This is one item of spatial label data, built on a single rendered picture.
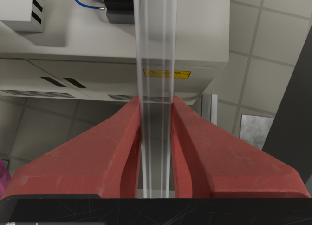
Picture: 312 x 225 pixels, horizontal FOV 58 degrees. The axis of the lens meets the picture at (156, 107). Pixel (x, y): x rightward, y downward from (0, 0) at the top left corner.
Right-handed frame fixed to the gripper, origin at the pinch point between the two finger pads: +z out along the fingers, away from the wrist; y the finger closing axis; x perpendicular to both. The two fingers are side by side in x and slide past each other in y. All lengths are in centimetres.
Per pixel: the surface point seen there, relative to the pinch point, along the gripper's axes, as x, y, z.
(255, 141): 63, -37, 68
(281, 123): 4.7, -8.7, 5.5
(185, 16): 7.4, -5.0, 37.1
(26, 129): 62, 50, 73
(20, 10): 5.4, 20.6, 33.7
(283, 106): 3.7, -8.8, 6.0
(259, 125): 59, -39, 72
